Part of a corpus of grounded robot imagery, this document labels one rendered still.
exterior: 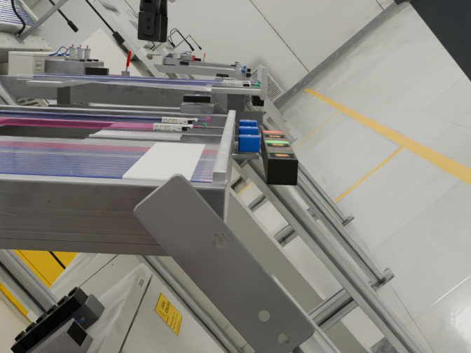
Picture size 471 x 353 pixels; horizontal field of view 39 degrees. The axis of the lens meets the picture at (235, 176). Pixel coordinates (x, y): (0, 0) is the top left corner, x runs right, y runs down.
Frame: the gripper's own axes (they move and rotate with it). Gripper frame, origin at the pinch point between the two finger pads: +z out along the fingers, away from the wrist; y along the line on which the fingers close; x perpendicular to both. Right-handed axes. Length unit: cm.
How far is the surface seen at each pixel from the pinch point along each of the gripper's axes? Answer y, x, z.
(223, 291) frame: -53, -14, 20
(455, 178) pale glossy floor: 125, -90, 38
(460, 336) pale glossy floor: 39, -68, 61
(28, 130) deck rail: 19.1, 24.6, 18.6
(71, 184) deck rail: -49, 0, 14
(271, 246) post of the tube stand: 45, -24, 45
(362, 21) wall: 760, -160, -52
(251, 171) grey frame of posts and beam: 21.0, -17.2, 23.5
